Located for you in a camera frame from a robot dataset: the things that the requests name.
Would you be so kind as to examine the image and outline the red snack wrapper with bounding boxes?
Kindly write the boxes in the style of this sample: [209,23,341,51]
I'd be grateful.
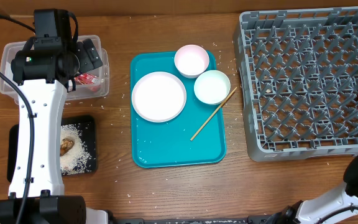
[75,73,98,85]

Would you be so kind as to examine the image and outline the large white plate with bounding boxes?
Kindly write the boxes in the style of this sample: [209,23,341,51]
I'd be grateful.
[131,72,186,123]

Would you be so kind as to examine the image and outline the brown nut cluster snack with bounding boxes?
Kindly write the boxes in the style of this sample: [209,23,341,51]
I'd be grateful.
[60,138,75,156]

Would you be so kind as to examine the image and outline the pink white bowl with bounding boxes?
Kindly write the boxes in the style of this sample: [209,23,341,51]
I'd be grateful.
[174,45,209,78]

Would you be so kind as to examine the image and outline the wooden chopstick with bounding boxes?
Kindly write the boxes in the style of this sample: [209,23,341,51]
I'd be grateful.
[190,87,237,141]

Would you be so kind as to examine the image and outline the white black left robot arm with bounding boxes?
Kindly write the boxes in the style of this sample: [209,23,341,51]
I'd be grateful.
[0,37,112,223]

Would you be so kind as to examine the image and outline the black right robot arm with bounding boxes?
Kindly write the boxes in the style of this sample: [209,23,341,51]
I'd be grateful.
[266,156,358,224]

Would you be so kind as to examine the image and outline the grey dishwasher rack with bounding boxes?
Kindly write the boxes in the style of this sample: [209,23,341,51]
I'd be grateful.
[233,6,358,162]

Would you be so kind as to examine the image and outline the black plastic tray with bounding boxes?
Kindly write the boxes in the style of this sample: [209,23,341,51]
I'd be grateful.
[6,115,98,182]

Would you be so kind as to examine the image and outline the clear plastic bin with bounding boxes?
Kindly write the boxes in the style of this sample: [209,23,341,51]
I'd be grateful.
[0,35,110,101]

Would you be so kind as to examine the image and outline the teal serving tray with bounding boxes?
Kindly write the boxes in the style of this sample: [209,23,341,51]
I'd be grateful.
[131,51,226,169]

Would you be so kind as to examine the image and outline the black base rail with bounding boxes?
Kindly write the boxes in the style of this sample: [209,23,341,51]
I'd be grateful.
[108,215,273,224]

